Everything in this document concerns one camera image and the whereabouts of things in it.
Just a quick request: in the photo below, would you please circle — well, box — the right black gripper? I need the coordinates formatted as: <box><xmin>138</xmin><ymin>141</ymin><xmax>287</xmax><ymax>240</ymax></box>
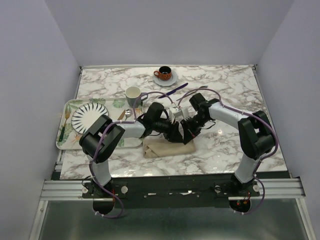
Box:
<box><xmin>180</xmin><ymin>114</ymin><xmax>209</xmax><ymax>144</ymax></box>

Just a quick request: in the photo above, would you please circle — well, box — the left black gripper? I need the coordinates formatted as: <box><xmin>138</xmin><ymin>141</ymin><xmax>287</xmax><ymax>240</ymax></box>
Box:
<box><xmin>152</xmin><ymin>115</ymin><xmax>184</xmax><ymax>143</ymax></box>

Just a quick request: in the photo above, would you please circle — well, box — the beige cloth napkin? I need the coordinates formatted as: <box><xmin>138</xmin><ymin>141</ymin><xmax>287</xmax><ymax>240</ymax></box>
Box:
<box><xmin>142</xmin><ymin>138</ymin><xmax>197</xmax><ymax>158</ymax></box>

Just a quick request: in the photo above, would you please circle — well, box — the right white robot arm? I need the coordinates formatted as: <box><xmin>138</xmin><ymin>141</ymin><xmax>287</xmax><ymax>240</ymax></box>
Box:
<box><xmin>180</xmin><ymin>93</ymin><xmax>279</xmax><ymax>196</ymax></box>

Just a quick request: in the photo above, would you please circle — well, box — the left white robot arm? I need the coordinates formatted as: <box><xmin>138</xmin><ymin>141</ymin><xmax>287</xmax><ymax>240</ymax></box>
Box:
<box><xmin>79</xmin><ymin>102</ymin><xmax>183</xmax><ymax>198</ymax></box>

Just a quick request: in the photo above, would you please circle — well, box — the silver fork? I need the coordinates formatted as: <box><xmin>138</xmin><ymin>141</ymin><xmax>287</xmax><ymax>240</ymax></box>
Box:
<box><xmin>176</xmin><ymin>85</ymin><xmax>208</xmax><ymax>101</ymax></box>

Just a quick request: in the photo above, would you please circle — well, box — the purple knife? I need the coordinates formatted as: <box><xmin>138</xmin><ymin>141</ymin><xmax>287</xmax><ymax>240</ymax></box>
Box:
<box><xmin>158</xmin><ymin>83</ymin><xmax>188</xmax><ymax>99</ymax></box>

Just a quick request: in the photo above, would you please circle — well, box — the silver spoon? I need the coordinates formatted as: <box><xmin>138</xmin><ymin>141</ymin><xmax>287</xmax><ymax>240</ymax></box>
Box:
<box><xmin>124</xmin><ymin>108</ymin><xmax>133</xmax><ymax>121</ymax></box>

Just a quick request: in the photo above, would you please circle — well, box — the white saucer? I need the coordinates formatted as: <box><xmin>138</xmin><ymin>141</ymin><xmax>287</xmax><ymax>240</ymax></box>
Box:
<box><xmin>152</xmin><ymin>69</ymin><xmax>179</xmax><ymax>87</ymax></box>

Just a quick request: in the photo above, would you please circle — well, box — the rose gold knife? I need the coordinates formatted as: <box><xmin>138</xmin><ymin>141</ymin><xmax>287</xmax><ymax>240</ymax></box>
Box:
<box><xmin>117</xmin><ymin>110</ymin><xmax>126</xmax><ymax>121</ymax></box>

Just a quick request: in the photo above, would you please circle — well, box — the grey and cream mug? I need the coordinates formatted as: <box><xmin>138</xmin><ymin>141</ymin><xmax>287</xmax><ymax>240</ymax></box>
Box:
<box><xmin>125</xmin><ymin>86</ymin><xmax>148</xmax><ymax>108</ymax></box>

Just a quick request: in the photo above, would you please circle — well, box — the brown coffee cup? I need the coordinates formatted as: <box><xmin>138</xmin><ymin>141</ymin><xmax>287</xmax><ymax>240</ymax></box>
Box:
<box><xmin>153</xmin><ymin>66</ymin><xmax>172</xmax><ymax>81</ymax></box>

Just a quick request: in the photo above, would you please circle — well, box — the white plate with blue stripes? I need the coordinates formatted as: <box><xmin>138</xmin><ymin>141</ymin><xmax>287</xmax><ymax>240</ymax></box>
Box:
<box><xmin>71</xmin><ymin>102</ymin><xmax>109</xmax><ymax>134</ymax></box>

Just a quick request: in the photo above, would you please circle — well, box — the white tray with leaf print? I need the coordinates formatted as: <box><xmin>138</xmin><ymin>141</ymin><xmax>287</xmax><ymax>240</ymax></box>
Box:
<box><xmin>56</xmin><ymin>98</ymin><xmax>131</xmax><ymax>150</ymax></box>

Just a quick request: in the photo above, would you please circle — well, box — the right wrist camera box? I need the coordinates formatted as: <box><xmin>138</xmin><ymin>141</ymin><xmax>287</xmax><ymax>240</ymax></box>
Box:
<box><xmin>181</xmin><ymin>107</ymin><xmax>190</xmax><ymax>120</ymax></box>

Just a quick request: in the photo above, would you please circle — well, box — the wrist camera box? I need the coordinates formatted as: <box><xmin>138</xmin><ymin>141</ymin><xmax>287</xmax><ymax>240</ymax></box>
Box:
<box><xmin>181</xmin><ymin>107</ymin><xmax>190</xmax><ymax>120</ymax></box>
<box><xmin>168</xmin><ymin>106</ymin><xmax>183</xmax><ymax>122</ymax></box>

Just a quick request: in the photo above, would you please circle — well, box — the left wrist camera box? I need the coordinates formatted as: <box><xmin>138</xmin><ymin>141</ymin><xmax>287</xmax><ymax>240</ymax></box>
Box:
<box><xmin>168</xmin><ymin>106</ymin><xmax>183</xmax><ymax>122</ymax></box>

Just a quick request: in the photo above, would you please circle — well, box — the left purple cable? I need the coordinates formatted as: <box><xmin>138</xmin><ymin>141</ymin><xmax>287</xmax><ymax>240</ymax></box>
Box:
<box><xmin>88</xmin><ymin>91</ymin><xmax>177</xmax><ymax>220</ymax></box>

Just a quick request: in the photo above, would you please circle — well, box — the aluminium frame rail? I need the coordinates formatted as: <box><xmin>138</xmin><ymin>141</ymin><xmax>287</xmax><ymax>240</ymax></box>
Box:
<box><xmin>40</xmin><ymin>178</ymin><xmax>306</xmax><ymax>201</ymax></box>

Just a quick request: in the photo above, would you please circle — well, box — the gold fork with green handle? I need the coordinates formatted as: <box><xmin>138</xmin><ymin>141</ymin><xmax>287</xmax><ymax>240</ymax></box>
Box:
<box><xmin>58</xmin><ymin>107</ymin><xmax>70</xmax><ymax>142</ymax></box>

